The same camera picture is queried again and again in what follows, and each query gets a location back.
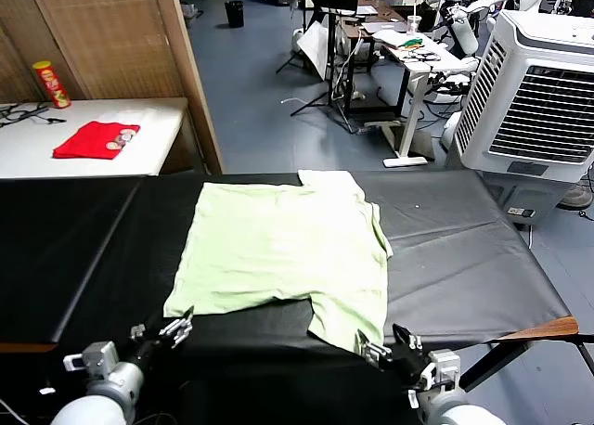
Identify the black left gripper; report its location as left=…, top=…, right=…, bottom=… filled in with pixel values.
left=130, top=305, right=195, bottom=370

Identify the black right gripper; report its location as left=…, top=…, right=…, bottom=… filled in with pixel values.
left=356, top=323, right=431, bottom=389

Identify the light green t-shirt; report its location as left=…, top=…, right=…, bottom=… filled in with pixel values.
left=162, top=168, right=394, bottom=354

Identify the large black table cover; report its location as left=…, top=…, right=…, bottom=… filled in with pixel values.
left=55, top=169, right=573, bottom=425

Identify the small black table cover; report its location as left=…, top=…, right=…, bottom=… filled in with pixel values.
left=0, top=176, right=143, bottom=347

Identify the white side table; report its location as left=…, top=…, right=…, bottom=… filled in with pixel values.
left=0, top=97, right=189, bottom=180

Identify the red folded shirt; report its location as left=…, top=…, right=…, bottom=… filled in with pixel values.
left=52, top=121, right=141, bottom=161

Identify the grey round fan base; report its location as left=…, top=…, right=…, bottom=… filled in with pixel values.
left=556, top=183, right=594, bottom=211

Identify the red chips can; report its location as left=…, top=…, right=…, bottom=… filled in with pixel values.
left=31, top=60, right=72, bottom=109

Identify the white standing desk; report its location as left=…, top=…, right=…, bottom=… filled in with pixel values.
left=359, top=16, right=479, bottom=169

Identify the white air cooler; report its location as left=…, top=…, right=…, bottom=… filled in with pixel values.
left=447, top=9, right=594, bottom=222

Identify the wooden folding screen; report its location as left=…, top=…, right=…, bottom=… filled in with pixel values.
left=0, top=0, right=224, bottom=174

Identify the white reflector board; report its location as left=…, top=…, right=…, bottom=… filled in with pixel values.
left=296, top=20, right=331, bottom=81

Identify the white humanoid robot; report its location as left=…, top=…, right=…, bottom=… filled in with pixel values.
left=431, top=0, right=549, bottom=58

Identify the black trash bin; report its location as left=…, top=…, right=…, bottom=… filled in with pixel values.
left=224, top=0, right=245, bottom=28

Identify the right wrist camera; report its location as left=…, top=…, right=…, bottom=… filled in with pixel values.
left=407, top=349, right=463, bottom=407

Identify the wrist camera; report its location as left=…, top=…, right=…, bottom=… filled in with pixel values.
left=63, top=341, right=120, bottom=380
left=407, top=349, right=463, bottom=407

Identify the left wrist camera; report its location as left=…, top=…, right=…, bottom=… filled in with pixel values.
left=63, top=341, right=120, bottom=380

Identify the black table frame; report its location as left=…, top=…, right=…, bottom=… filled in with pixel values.
left=458, top=334, right=594, bottom=393

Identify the black cable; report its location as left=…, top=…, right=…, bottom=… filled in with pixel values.
left=0, top=102, right=67, bottom=129

